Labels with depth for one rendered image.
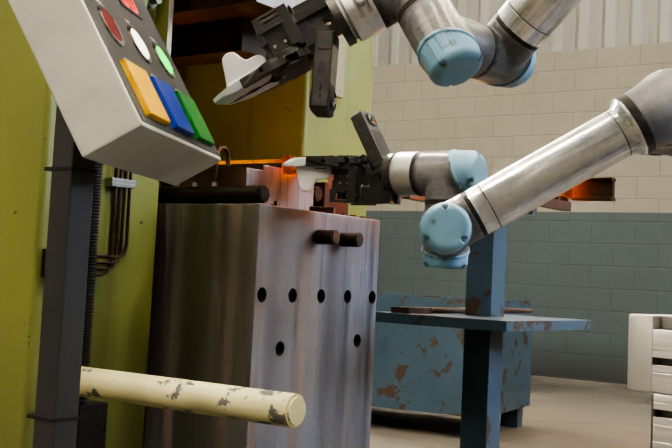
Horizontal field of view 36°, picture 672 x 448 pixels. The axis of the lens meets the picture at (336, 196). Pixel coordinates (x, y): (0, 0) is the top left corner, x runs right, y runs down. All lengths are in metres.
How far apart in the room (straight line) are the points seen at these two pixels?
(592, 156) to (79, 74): 0.75
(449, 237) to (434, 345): 4.06
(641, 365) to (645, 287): 8.21
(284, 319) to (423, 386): 3.85
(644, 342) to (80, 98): 0.71
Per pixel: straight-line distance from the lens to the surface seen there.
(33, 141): 1.69
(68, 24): 1.25
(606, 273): 9.61
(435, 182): 1.69
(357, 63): 2.36
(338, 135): 2.28
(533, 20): 1.44
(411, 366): 5.63
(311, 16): 1.44
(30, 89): 1.72
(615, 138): 1.58
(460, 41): 1.35
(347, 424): 1.98
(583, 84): 9.88
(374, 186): 1.78
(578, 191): 2.12
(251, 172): 1.81
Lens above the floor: 0.80
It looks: 4 degrees up
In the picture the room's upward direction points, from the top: 3 degrees clockwise
